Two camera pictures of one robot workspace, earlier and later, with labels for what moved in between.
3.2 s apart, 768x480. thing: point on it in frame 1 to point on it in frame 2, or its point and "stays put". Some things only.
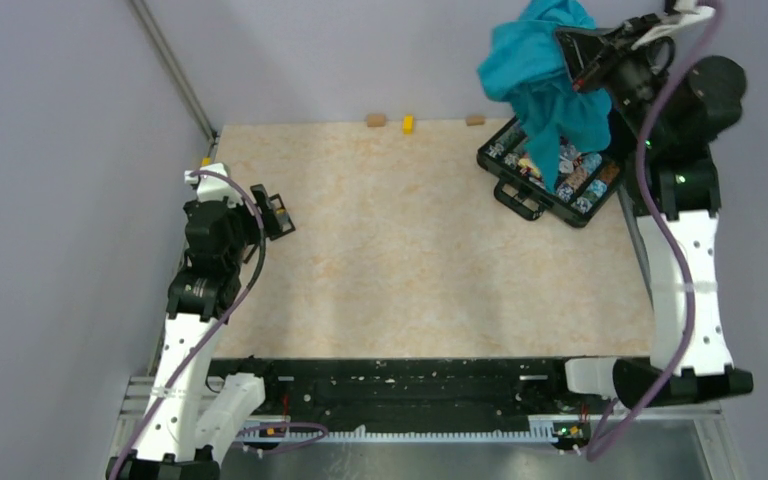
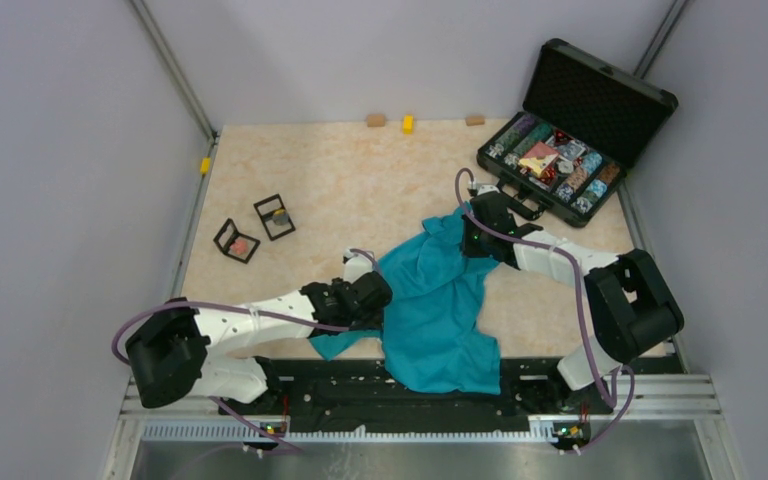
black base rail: x=401 y=391 stays put
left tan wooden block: x=375 y=120 stays put
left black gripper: x=242 y=210 to x=373 y=319
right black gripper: x=582 y=49 to x=468 y=249
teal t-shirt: x=525 y=61 to x=429 y=326
